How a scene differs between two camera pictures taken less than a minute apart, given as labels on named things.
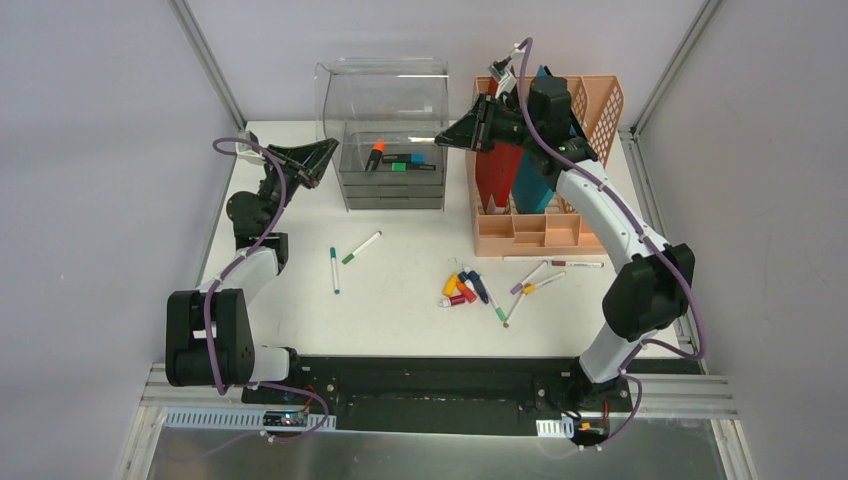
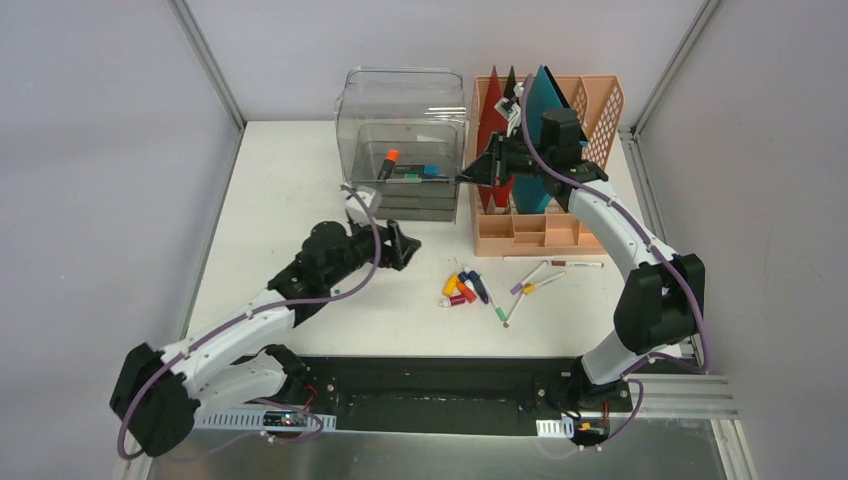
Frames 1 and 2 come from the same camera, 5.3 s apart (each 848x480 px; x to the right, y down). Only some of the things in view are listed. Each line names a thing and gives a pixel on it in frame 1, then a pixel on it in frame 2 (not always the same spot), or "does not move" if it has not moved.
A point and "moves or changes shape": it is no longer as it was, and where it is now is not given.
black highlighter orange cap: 376,154 → 391,157
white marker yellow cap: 530,288 does not move
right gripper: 474,130 → 480,171
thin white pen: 527,258 does not move
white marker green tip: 491,296 does not move
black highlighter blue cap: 413,158 → 427,169
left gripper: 287,168 → 388,244
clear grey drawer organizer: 384,114 moves or changes shape
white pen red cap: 578,264 does not move
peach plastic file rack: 559,231 does not move
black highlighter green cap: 404,167 → 409,178
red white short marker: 452,301 does not move
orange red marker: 466,291 does not move
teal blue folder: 533,190 does not move
